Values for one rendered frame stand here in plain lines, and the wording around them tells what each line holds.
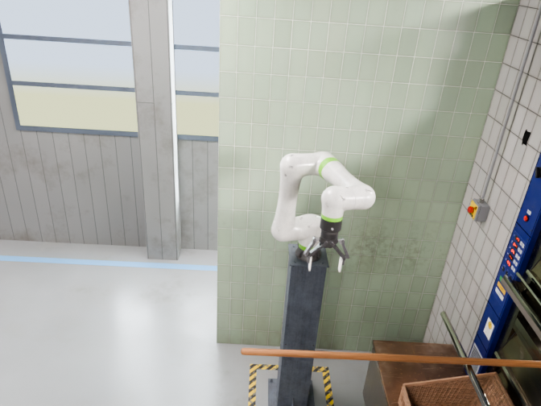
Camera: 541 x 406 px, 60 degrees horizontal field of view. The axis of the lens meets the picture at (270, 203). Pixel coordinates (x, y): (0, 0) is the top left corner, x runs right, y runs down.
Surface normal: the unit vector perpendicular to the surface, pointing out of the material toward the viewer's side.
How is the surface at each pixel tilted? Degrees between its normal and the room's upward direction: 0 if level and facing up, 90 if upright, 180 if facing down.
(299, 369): 90
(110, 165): 90
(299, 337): 90
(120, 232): 90
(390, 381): 0
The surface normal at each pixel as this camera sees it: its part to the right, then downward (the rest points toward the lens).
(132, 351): 0.06, -0.88
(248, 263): -0.01, 0.47
